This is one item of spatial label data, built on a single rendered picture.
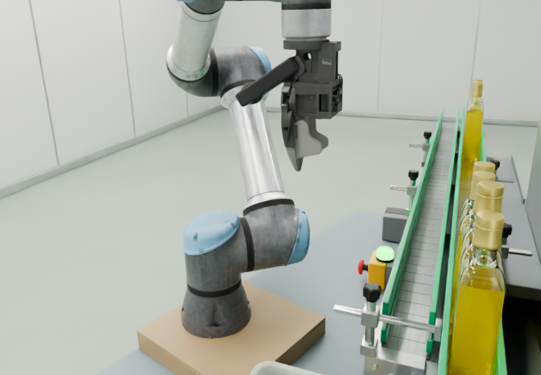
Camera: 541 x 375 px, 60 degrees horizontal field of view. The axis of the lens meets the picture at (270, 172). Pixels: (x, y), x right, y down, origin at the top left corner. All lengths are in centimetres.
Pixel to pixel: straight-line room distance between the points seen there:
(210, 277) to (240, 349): 15
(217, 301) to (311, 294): 31
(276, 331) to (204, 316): 15
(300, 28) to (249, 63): 43
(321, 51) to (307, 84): 5
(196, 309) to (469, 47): 594
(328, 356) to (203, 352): 26
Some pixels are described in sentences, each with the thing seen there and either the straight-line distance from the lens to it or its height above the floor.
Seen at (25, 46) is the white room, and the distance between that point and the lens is 471.
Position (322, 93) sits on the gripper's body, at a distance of 71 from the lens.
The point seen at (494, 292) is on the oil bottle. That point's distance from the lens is 70.
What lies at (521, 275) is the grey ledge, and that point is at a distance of 115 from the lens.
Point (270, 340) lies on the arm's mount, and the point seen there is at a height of 79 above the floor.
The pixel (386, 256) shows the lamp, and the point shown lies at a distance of 121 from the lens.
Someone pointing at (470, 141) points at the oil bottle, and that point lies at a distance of 188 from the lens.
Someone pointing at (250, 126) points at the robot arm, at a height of 118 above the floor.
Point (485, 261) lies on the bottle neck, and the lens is 69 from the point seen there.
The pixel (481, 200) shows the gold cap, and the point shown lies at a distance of 72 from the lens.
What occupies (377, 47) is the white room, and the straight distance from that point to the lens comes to 672.
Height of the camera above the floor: 142
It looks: 19 degrees down
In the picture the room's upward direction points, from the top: 1 degrees counter-clockwise
